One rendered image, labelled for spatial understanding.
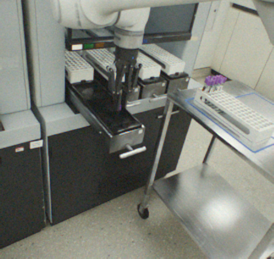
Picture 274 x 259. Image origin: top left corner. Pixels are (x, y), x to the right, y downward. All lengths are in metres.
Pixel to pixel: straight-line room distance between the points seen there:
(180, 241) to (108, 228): 0.40
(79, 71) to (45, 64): 0.15
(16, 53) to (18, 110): 0.22
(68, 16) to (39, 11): 0.27
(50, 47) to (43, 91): 0.17
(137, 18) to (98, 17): 0.15
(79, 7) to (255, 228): 1.23
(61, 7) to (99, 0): 0.10
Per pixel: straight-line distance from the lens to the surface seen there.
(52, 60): 1.03
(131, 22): 0.81
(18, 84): 1.03
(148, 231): 1.62
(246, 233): 1.45
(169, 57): 1.37
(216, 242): 1.35
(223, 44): 3.46
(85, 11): 0.69
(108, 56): 1.27
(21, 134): 1.03
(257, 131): 0.94
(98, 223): 1.61
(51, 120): 1.04
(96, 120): 0.92
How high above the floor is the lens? 1.34
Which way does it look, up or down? 34 degrees down
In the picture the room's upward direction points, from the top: 10 degrees clockwise
